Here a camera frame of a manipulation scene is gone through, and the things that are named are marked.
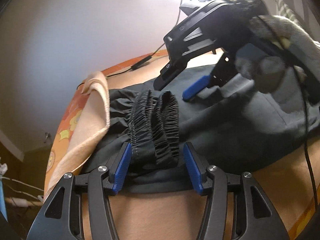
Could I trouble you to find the dark green pants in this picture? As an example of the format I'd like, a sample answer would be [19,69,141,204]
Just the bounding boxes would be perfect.
[82,65,319,193]

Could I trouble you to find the right hand grey glove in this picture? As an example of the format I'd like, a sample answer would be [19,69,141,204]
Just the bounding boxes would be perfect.
[234,15,319,103]

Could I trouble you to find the small black tripod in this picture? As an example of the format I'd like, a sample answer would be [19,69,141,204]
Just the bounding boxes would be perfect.
[179,0,212,16]

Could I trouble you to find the peach towel blanket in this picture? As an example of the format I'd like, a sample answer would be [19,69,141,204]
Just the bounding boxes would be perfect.
[44,72,315,239]

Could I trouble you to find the black ring light cable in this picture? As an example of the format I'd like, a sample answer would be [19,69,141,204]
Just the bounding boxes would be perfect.
[76,0,185,91]

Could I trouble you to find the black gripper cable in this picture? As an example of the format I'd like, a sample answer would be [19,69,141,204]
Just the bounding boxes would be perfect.
[257,17,318,204]

